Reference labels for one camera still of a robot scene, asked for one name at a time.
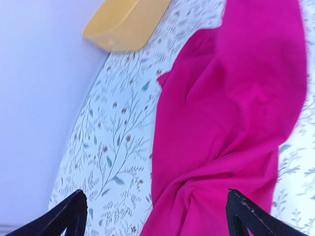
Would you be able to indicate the floral patterned table mat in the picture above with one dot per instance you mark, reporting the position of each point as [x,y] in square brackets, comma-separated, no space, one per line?
[108,155]

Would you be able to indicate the yellow plastic basket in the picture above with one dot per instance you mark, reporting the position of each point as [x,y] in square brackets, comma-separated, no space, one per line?
[125,25]

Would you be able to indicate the red t-shirt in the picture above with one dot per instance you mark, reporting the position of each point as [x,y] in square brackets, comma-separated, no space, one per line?
[232,97]

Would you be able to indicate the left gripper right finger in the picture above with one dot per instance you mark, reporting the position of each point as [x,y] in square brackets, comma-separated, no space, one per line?
[245,218]

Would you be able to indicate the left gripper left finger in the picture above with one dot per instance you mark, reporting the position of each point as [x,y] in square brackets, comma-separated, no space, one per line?
[69,217]

